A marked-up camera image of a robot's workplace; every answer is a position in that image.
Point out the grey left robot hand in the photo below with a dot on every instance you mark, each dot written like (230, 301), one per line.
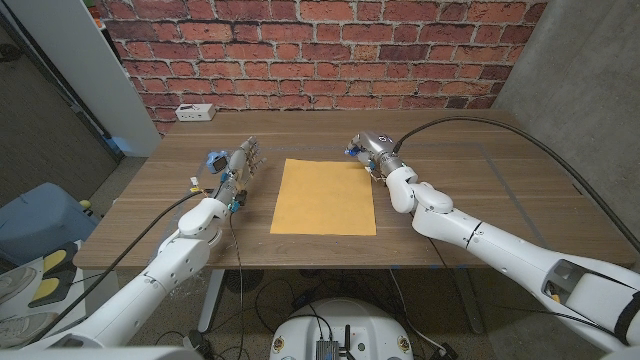
(242, 165)

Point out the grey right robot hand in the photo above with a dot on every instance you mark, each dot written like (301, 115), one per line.
(380, 147)

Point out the yellow felt sheet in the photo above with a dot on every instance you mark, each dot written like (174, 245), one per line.
(325, 200)

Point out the white right shoulder cover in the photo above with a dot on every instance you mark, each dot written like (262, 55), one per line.
(630, 357)

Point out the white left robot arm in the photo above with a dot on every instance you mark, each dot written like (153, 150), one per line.
(150, 285)

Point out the white left shoulder cover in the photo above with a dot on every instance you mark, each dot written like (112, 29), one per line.
(100, 354)

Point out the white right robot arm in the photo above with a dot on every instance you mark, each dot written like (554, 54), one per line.
(500, 245)

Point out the small blue gadget with screen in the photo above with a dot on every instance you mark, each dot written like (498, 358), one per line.
(217, 163)

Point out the white power strip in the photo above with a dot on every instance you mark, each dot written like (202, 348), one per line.
(195, 112)

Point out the red brick print backdrop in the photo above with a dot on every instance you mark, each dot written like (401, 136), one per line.
(325, 50)

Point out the black round fan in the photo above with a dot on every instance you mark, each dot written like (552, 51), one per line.
(243, 281)

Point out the light blue object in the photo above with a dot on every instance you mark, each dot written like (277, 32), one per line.
(114, 146)

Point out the white table leg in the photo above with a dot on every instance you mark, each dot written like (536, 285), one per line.
(210, 305)

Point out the yellow-green ball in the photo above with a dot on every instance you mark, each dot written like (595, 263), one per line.
(85, 204)

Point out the white robot torso base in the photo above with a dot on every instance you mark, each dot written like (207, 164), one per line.
(300, 330)

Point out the grey table leg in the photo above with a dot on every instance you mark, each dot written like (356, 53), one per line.
(470, 305)

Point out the black antenna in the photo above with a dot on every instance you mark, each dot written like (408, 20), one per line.
(347, 337)

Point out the white pillar panel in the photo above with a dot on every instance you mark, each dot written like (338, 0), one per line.
(75, 65)

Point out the grey electronics box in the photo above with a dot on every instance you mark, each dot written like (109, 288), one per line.
(327, 351)

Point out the black yellow foot pedal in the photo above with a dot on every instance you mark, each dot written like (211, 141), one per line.
(47, 290)
(57, 260)

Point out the blue-grey bin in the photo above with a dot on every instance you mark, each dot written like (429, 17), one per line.
(40, 220)

